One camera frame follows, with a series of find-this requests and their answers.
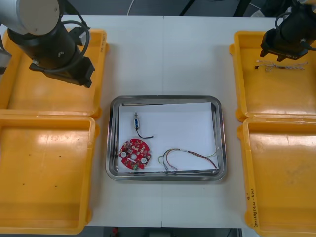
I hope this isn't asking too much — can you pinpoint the blue-white twisted wire harness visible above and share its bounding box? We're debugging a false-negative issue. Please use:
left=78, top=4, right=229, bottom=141
left=253, top=60, right=309, bottom=73

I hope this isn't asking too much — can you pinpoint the yellow-orange plastic bin with handwriting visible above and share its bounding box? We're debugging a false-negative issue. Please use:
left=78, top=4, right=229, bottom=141
left=236, top=117, right=316, bottom=237

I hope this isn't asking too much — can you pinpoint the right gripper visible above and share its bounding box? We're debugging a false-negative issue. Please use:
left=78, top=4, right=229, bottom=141
left=260, top=27, right=310, bottom=62

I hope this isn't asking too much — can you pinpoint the metal solenoid with blue label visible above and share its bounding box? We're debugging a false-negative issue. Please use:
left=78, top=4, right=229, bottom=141
left=132, top=112, right=155, bottom=139

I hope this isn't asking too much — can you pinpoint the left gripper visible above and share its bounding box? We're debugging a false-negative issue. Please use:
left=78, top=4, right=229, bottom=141
left=29, top=56, right=96, bottom=89

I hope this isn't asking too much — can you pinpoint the white paper sheet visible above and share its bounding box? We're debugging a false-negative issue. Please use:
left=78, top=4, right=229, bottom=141
left=118, top=102, right=220, bottom=173

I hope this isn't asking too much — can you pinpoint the round red circuit board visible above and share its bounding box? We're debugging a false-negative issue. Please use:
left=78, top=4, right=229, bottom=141
left=119, top=138, right=152, bottom=171

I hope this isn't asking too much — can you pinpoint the steel tray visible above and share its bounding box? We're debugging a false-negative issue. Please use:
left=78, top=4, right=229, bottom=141
left=105, top=95, right=227, bottom=182

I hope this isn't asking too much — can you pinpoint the green-yellow and red wire harness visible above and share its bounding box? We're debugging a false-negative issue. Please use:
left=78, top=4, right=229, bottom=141
left=157, top=146, right=222, bottom=173

